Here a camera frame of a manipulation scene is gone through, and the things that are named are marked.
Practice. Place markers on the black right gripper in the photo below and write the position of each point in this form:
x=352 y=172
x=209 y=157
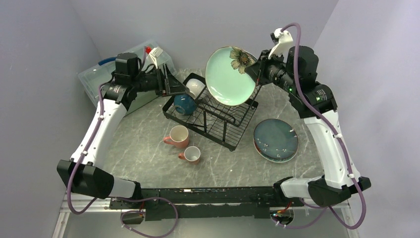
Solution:
x=258 y=70

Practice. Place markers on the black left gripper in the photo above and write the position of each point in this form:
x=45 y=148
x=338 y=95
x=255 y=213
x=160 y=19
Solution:
x=168 y=84

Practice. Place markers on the dark blue tan bowl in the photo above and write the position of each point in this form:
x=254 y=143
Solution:
x=184 y=104

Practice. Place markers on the white ceramic bowl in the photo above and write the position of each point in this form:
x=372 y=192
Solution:
x=195 y=87

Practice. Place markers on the mint green flower plate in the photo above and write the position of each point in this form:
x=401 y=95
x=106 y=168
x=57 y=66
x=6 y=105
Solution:
x=226 y=78

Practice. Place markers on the large pink mug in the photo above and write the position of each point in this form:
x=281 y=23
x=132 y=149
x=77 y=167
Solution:
x=178 y=137

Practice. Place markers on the black wire dish rack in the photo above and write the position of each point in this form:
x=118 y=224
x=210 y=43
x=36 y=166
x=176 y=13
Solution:
x=222 y=124

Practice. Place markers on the small pink mug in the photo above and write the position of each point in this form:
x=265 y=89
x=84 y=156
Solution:
x=191 y=154

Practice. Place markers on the dark blue speckled plate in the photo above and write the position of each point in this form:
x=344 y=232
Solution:
x=274 y=135

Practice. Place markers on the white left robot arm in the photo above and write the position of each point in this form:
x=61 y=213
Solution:
x=83 y=173

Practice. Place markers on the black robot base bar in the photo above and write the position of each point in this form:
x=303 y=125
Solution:
x=258 y=202

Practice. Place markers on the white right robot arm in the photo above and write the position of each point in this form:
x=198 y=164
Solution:
x=316 y=106

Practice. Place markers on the clear plastic storage box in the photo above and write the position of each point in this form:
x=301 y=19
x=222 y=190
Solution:
x=96 y=75

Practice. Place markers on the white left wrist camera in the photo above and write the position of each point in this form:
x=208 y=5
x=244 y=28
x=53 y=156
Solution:
x=155 y=56

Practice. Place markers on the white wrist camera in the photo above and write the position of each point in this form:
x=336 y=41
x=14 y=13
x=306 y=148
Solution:
x=155 y=56
x=283 y=41

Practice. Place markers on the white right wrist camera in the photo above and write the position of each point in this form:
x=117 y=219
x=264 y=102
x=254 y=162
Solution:
x=283 y=41

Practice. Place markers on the blue handled pliers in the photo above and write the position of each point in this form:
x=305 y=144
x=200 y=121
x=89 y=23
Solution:
x=107 y=60

